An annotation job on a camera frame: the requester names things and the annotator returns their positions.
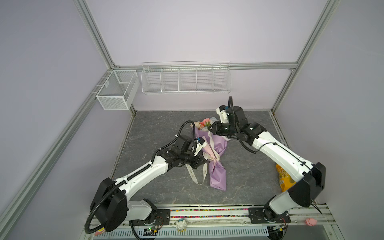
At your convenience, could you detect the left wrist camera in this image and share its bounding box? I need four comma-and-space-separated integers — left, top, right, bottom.
174, 135, 207, 156

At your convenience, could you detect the pink pig toy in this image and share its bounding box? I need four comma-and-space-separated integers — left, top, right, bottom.
305, 218, 318, 227

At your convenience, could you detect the front rail base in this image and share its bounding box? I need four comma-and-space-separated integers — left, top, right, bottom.
80, 205, 345, 240

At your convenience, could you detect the red pink fake rose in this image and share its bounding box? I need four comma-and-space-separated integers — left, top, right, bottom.
201, 118, 211, 128

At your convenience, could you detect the aluminium enclosure frame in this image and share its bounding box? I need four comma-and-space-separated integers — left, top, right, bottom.
1, 1, 326, 229

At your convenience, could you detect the white fake rose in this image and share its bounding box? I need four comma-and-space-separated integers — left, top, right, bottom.
210, 117, 218, 125

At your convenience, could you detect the yellow snack bag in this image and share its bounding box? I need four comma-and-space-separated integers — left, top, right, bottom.
276, 165, 296, 192

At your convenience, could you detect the cream printed ribbon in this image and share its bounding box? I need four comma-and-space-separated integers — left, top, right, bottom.
184, 130, 232, 186

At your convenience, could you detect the pink purple wrapping paper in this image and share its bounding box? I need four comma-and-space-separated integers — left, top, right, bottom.
194, 127, 229, 192

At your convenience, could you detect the cream fake rose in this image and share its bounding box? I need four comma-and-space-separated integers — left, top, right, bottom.
194, 122, 203, 130

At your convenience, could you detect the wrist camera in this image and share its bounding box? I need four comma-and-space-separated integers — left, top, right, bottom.
174, 135, 207, 156
216, 105, 248, 125

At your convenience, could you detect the white crumpled toy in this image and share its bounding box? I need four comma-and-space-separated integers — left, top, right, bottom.
175, 219, 187, 232

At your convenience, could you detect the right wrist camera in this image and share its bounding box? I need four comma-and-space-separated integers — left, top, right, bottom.
216, 105, 248, 125

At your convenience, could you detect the white mesh box basket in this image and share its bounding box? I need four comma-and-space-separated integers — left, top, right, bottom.
96, 70, 140, 111

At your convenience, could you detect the white wire shelf basket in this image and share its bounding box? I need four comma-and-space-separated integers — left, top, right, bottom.
141, 61, 232, 94

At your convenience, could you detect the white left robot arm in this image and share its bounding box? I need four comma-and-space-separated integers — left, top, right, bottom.
84, 147, 208, 234

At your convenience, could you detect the pink green round toy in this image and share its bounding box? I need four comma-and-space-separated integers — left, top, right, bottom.
94, 228, 105, 237

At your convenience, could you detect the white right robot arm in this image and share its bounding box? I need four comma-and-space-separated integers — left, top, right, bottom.
209, 122, 326, 223

